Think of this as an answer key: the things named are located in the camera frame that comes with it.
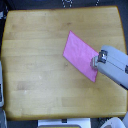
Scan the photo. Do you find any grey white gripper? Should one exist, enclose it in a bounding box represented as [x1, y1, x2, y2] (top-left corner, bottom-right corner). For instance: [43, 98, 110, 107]
[91, 57, 98, 69]

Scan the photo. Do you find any pink cloth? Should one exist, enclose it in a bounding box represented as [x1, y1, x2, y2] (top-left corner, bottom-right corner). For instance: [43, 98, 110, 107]
[63, 31, 98, 82]

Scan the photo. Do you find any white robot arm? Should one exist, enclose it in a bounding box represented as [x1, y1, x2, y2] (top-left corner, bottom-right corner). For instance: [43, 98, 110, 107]
[90, 45, 128, 90]

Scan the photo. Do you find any white base at bottom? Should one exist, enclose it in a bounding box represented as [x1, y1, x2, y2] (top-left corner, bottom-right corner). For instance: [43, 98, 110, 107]
[38, 118, 91, 128]

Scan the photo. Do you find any white fixture at top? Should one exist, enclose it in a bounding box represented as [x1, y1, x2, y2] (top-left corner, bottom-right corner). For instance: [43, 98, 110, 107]
[61, 0, 74, 8]

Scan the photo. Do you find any white object at left edge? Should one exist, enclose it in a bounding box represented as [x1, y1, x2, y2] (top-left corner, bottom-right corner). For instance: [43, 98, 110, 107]
[0, 61, 4, 108]

